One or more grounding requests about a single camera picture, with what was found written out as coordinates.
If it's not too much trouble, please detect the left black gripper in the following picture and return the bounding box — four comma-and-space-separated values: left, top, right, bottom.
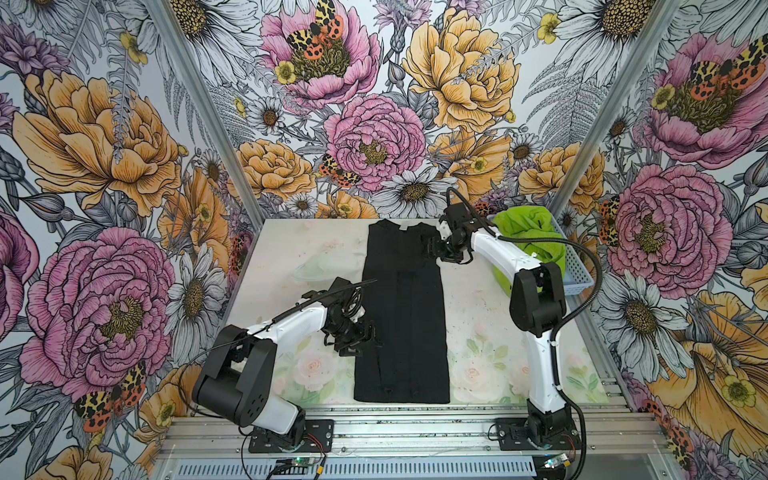
323, 313, 382, 357

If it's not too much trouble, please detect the black garment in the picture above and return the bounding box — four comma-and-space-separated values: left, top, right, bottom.
353, 220, 450, 404

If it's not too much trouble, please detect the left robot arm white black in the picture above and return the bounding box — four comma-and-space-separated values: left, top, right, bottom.
192, 277, 375, 453

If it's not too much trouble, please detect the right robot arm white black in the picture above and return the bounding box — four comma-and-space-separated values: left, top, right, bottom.
427, 204, 574, 449

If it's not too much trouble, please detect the lime green towel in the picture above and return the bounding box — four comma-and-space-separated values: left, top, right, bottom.
491, 206, 567, 276

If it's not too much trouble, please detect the light blue plastic basket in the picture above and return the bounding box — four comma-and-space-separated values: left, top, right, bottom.
488, 211, 595, 297

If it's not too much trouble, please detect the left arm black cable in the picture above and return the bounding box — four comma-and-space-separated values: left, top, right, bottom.
176, 278, 378, 421

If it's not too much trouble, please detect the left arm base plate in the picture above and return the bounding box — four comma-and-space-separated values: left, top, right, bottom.
247, 419, 335, 454

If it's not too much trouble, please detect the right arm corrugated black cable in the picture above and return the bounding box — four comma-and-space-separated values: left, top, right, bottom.
445, 187, 604, 480

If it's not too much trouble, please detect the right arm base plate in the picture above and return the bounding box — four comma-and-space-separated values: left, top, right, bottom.
490, 417, 582, 451

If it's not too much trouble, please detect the white vented cable duct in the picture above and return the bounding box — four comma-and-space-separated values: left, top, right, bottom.
164, 456, 536, 479

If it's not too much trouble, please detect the right aluminium corner post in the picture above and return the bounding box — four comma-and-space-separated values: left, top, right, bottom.
548, 1, 682, 216

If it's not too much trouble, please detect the aluminium corner post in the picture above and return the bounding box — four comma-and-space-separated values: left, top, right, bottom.
548, 1, 682, 216
147, 1, 265, 233

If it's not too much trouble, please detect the aluminium rail frame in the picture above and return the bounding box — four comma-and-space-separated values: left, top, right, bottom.
159, 404, 667, 460

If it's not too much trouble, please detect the left aluminium corner post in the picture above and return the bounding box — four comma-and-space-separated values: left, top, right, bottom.
147, 1, 265, 233

